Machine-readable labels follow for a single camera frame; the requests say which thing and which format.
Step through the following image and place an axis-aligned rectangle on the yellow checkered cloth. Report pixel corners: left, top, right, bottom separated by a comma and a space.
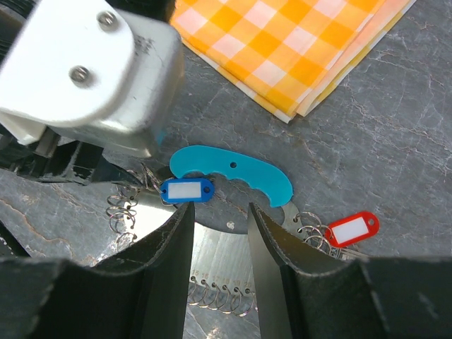
171, 1, 412, 122

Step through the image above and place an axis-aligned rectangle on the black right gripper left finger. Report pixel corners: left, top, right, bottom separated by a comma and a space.
1, 203, 195, 338

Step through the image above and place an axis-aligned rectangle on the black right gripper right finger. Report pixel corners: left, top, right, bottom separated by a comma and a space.
248, 205, 451, 338

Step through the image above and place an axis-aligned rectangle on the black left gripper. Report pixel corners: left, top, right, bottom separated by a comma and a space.
1, 135, 141, 186

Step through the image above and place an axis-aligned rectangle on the red key tag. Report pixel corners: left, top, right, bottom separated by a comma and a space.
324, 210, 380, 248

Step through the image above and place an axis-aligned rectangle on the blue key tag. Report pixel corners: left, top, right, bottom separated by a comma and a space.
160, 178, 215, 204

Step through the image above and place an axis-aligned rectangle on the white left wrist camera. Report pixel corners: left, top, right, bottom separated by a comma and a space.
1, 1, 184, 158

